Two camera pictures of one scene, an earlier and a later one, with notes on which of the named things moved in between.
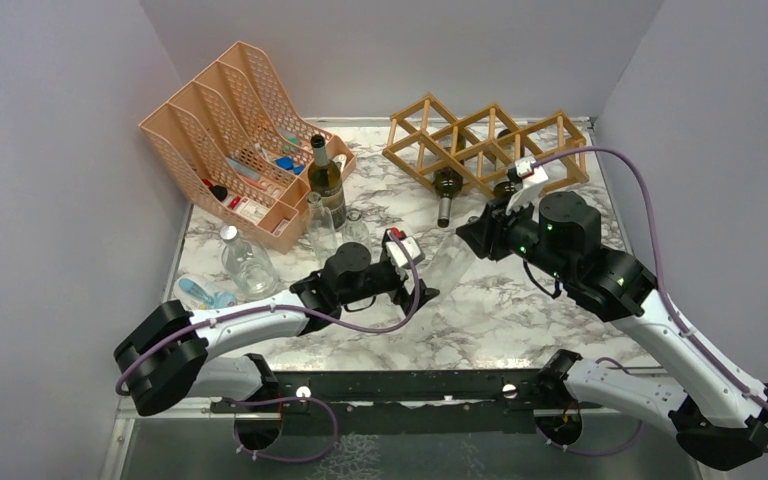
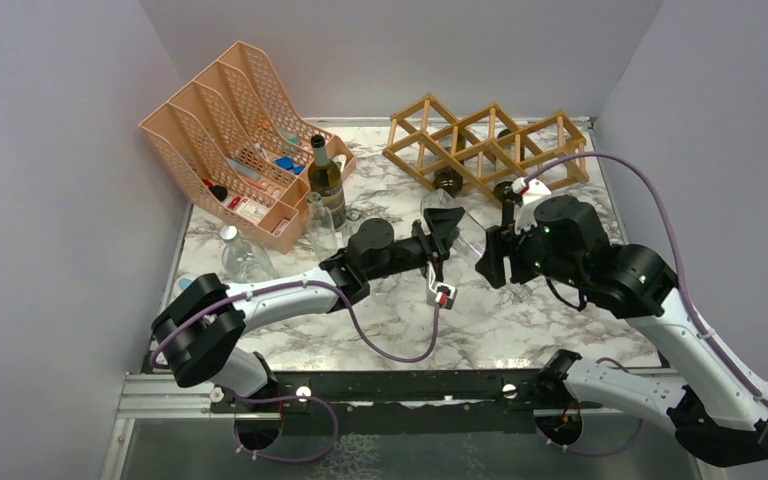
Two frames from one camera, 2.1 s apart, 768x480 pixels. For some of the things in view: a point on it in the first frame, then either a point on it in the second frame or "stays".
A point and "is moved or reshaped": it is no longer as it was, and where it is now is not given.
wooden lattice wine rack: [489, 146] stays
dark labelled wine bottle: [447, 185] stays
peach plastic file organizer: [235, 144] stays
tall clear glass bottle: [448, 264] is moved or reshaped
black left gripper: [419, 294] -> [443, 226]
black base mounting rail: [406, 401] stays
